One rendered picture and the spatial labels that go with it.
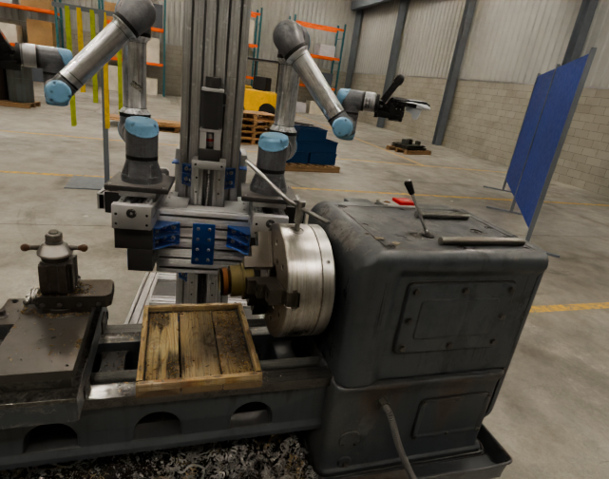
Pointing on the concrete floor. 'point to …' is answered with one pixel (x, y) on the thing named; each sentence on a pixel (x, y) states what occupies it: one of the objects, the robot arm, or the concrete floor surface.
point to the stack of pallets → (252, 129)
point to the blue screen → (543, 137)
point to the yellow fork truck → (259, 94)
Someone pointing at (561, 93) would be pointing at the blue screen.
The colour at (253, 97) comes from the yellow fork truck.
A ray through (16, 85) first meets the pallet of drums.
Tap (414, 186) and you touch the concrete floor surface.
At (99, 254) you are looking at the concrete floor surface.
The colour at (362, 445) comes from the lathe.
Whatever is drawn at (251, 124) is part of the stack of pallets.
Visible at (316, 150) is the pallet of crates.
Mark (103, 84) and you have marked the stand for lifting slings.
